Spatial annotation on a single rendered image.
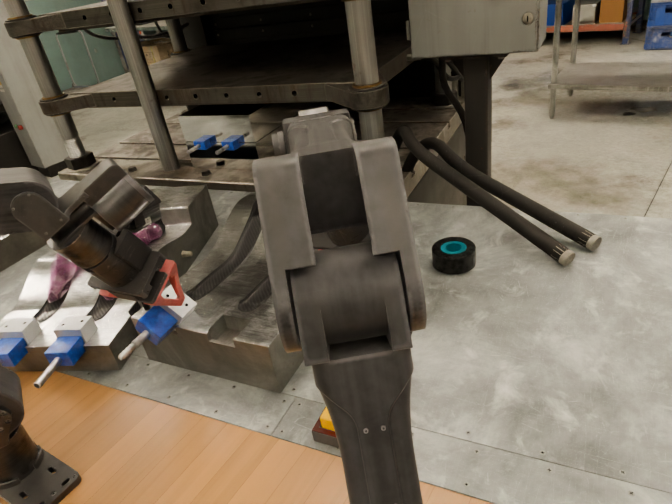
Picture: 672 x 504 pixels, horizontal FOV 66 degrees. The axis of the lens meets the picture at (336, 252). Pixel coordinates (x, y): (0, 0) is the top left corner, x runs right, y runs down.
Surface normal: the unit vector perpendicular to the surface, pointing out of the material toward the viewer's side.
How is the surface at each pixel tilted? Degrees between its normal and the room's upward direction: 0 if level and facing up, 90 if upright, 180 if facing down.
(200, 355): 90
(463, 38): 90
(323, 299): 57
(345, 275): 38
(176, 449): 0
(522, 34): 90
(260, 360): 90
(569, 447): 0
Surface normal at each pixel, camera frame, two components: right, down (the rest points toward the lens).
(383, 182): -0.01, -0.07
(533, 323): -0.15, -0.85
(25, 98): 0.79, 0.21
